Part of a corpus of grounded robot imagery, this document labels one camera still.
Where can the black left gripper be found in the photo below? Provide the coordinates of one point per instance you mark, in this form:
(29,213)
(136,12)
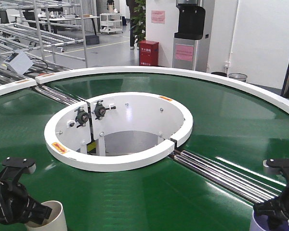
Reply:
(15,207)

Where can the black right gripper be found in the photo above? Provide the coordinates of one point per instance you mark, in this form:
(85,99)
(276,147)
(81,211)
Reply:
(280,167)

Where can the beige plastic cup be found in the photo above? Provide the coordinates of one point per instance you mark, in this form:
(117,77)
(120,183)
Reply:
(56,221)

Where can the lavender plastic cup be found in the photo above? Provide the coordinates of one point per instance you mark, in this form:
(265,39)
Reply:
(259,222)

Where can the white outer conveyor rim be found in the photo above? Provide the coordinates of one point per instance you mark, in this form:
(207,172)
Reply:
(263,94)

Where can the grey control box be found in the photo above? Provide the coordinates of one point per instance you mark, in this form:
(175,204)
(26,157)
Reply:
(18,62)

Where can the black silver water dispenser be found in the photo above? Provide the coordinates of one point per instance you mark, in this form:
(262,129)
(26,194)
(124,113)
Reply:
(190,31)

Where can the metal roller rack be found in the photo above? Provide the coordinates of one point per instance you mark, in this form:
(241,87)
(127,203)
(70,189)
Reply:
(33,35)

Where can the red fire extinguisher cabinet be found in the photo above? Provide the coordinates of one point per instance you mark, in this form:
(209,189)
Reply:
(148,55)

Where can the person in dark clothes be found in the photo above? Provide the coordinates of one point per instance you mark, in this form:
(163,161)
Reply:
(133,8)

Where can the white rolling cart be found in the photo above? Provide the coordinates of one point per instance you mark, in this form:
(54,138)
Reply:
(110,23)

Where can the green potted plant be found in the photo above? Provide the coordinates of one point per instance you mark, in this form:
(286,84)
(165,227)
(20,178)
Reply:
(140,22)

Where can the wire mesh waste basket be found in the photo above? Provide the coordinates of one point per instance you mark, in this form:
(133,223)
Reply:
(238,76)

